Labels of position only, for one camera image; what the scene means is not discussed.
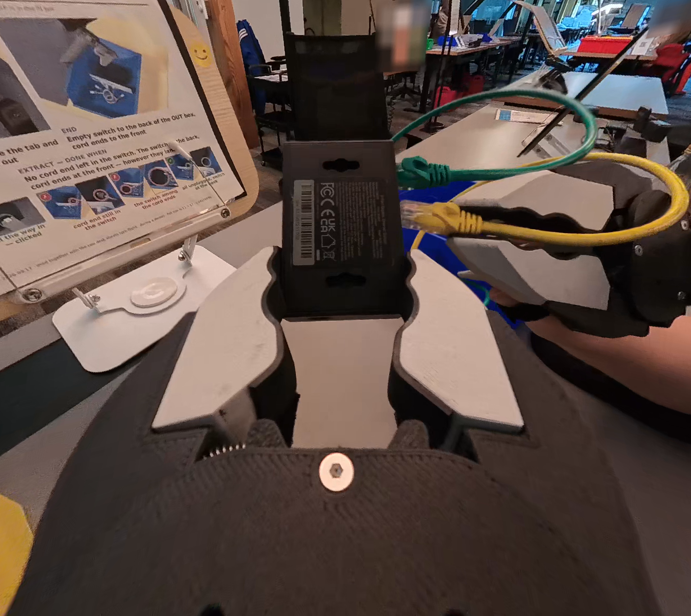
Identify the green ethernet cable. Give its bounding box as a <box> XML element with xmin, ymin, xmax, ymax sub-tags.
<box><xmin>391</xmin><ymin>89</ymin><xmax>600</xmax><ymax>191</ymax></box>

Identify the yellow plastic bin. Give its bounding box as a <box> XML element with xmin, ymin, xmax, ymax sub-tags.
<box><xmin>0</xmin><ymin>494</ymin><xmax>34</xmax><ymax>603</ymax></box>

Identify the white stand base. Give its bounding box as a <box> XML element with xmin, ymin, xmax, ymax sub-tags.
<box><xmin>52</xmin><ymin>244</ymin><xmax>238</xmax><ymax>374</ymax></box>

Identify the red plastic crate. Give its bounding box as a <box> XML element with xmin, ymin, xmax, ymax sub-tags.
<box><xmin>577</xmin><ymin>35</ymin><xmax>633</xmax><ymax>56</ymax></box>

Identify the person's right hand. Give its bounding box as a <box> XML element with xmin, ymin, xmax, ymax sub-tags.
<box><xmin>487</xmin><ymin>289</ymin><xmax>563</xmax><ymax>330</ymax></box>

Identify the yellow ethernet cable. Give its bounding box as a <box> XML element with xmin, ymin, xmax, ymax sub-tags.
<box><xmin>399</xmin><ymin>152</ymin><xmax>691</xmax><ymax>252</ymax></box>

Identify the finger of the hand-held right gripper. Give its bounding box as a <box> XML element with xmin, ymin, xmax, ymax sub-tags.
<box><xmin>446</xmin><ymin>235</ymin><xmax>613</xmax><ymax>311</ymax></box>
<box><xmin>451</xmin><ymin>169</ymin><xmax>617</xmax><ymax>235</ymax></box>

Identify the red chair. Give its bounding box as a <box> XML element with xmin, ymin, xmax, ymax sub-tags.
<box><xmin>650</xmin><ymin>43</ymin><xmax>691</xmax><ymax>96</ymax></box>

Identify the blue jacket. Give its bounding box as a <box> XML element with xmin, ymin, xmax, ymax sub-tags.
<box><xmin>236</xmin><ymin>19</ymin><xmax>269</xmax><ymax>116</ymax></box>

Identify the person's right forearm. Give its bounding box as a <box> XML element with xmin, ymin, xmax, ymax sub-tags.
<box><xmin>526</xmin><ymin>316</ymin><xmax>691</xmax><ymax>409</ymax></box>

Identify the grey background table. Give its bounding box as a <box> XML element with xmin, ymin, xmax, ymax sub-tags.
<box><xmin>486</xmin><ymin>68</ymin><xmax>671</xmax><ymax>123</ymax></box>

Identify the black ethernet switch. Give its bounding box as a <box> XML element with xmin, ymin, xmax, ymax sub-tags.
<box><xmin>281</xmin><ymin>139</ymin><xmax>407</xmax><ymax>318</ymax></box>

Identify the black mesh office chair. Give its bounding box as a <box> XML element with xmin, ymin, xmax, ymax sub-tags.
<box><xmin>259</xmin><ymin>32</ymin><xmax>392</xmax><ymax>169</ymax></box>

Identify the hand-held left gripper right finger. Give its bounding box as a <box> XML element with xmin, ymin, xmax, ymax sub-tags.
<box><xmin>390</xmin><ymin>250</ymin><xmax>525</xmax><ymax>434</ymax></box>

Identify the slanted display stand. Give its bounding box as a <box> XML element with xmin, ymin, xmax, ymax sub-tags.
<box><xmin>513</xmin><ymin>0</ymin><xmax>654</xmax><ymax>159</ymax></box>

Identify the wooden post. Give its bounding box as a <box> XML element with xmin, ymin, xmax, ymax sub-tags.
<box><xmin>189</xmin><ymin>0</ymin><xmax>261</xmax><ymax>150</ymax></box>

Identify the blue plastic bin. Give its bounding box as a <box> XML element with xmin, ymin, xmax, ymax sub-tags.
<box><xmin>398</xmin><ymin>187</ymin><xmax>521</xmax><ymax>328</ymax></box>

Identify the instruction sheet on stand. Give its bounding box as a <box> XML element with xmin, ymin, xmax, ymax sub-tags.
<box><xmin>0</xmin><ymin>0</ymin><xmax>261</xmax><ymax>322</ymax></box>

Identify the clear poster holder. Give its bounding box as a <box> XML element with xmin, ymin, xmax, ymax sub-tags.
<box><xmin>0</xmin><ymin>141</ymin><xmax>234</xmax><ymax>305</ymax></box>

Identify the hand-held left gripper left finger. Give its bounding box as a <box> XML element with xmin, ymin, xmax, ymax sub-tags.
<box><xmin>151</xmin><ymin>246</ymin><xmax>286</xmax><ymax>433</ymax></box>

